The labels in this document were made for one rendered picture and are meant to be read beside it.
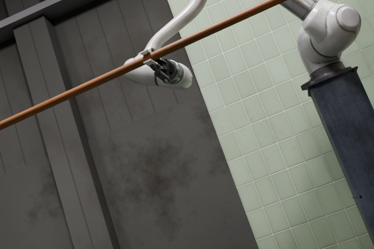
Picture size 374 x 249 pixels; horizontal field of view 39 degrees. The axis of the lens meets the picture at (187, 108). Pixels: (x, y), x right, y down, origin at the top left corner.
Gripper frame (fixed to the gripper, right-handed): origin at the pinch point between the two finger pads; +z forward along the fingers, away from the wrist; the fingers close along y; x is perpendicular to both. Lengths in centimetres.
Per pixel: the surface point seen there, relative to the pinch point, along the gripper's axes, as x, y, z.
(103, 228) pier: 135, 33, -201
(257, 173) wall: -3, 42, -120
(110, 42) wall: 89, -111, -221
